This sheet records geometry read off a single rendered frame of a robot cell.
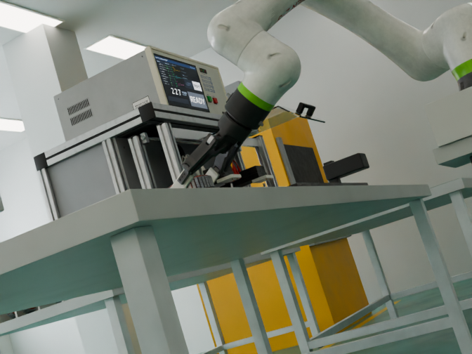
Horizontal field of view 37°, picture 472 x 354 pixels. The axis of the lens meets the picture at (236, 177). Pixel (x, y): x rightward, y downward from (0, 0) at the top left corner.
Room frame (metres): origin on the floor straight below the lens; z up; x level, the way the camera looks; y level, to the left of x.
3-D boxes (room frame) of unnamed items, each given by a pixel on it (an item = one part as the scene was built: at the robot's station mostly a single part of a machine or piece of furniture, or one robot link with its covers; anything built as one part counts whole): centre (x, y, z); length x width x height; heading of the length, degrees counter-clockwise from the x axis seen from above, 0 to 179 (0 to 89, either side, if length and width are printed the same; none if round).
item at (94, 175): (1.99, 0.43, 0.91); 0.28 x 0.03 x 0.32; 65
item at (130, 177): (2.22, 0.16, 0.92); 0.66 x 0.01 x 0.30; 155
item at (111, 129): (2.25, 0.22, 1.09); 0.68 x 0.44 x 0.05; 155
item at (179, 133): (2.16, 0.02, 1.03); 0.62 x 0.01 x 0.03; 155
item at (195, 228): (2.22, 0.15, 0.72); 2.20 x 1.01 x 0.05; 155
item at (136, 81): (2.26, 0.21, 1.22); 0.44 x 0.39 x 0.20; 155
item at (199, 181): (1.64, 0.11, 0.82); 0.11 x 0.11 x 0.04
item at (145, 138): (2.19, 0.09, 1.04); 0.62 x 0.02 x 0.03; 155
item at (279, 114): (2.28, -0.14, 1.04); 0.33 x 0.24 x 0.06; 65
